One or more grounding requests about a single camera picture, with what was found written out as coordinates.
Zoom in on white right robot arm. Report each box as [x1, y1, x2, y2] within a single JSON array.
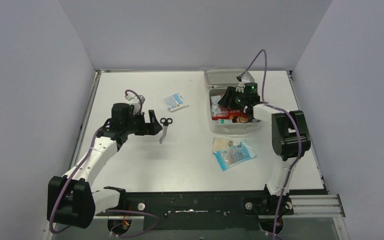
[[218, 82, 311, 215]]

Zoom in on blue mask packet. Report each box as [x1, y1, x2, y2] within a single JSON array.
[[213, 139, 257, 171]]

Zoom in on red first aid pouch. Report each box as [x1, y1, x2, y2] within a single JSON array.
[[211, 107, 249, 120]]

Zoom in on white plastic bottle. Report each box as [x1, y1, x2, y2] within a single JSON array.
[[215, 118, 233, 124]]

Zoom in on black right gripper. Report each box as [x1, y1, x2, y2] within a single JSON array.
[[220, 86, 250, 111]]

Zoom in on aluminium frame rail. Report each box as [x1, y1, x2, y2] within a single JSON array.
[[283, 195, 346, 218]]

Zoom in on clear bag of wipes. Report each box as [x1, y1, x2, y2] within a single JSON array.
[[210, 95, 223, 115]]

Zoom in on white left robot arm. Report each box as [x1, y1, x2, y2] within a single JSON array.
[[47, 103, 163, 233]]

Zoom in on beige gauze packet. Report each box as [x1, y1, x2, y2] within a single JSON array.
[[212, 137, 236, 153]]

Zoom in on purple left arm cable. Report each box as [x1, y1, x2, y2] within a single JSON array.
[[48, 89, 144, 235]]

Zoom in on grey open storage box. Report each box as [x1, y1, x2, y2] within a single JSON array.
[[204, 68, 261, 135]]

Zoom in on brown bottle orange cap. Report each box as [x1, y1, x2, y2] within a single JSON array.
[[231, 115, 249, 124]]

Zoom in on white blue label packet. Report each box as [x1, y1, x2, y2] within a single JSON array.
[[163, 93, 189, 112]]

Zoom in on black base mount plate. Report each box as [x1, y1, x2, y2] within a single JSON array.
[[107, 190, 294, 234]]

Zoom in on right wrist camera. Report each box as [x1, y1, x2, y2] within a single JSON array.
[[235, 76, 251, 93]]

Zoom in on black handled scissors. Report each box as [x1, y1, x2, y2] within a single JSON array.
[[159, 117, 173, 144]]

